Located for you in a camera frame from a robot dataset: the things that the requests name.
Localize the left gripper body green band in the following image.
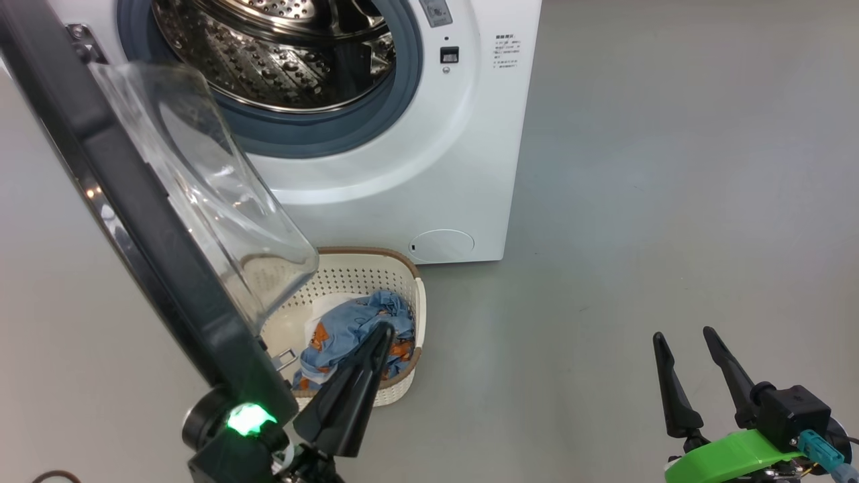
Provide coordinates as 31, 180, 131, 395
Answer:
228, 401, 343, 483

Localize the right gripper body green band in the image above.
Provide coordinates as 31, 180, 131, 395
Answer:
664, 429, 816, 483

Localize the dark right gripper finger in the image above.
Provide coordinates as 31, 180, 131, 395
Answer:
653, 332, 704, 438
703, 327, 759, 430

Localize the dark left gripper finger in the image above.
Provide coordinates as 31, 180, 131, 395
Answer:
293, 321, 397, 458

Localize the blue garment with orange print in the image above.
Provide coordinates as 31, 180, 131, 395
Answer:
293, 290, 415, 391

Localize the white garment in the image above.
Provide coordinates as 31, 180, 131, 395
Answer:
305, 293, 363, 339

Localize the black round glass washer door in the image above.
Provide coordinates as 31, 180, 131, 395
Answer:
0, 0, 319, 430

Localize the white front-load washing machine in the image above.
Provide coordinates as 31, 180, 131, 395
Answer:
47, 0, 542, 264

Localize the stainless steel washing machine drum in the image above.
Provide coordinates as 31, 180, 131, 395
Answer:
153, 0, 397, 113

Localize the metal door hinge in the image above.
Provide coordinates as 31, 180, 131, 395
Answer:
66, 23, 109, 66

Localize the cream perforated laundry basket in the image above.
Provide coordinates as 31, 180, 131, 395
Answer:
258, 247, 427, 409

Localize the round white filter cover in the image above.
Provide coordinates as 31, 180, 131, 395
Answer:
409, 229, 475, 262

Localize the printed text warning label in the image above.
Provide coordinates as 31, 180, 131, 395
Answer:
495, 34, 522, 71

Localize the grey rectangular rim sticker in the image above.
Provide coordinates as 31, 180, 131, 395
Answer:
419, 0, 452, 28

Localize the teal camera cable connector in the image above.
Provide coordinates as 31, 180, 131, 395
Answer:
797, 429, 846, 472

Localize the black right camera cable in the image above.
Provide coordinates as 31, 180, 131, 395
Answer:
829, 436, 859, 483

